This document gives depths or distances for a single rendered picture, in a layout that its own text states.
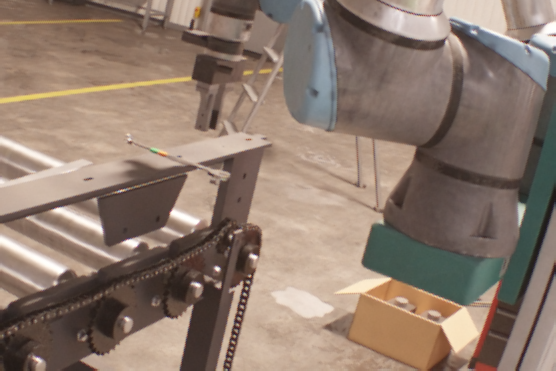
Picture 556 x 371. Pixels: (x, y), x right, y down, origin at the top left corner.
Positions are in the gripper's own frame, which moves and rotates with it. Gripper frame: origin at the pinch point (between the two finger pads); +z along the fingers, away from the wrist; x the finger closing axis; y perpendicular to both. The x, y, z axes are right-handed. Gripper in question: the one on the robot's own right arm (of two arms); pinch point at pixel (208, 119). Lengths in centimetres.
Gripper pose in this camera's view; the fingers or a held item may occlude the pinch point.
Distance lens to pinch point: 183.4
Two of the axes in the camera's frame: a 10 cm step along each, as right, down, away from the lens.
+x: 4.3, -1.2, 9.0
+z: -2.2, 9.5, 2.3
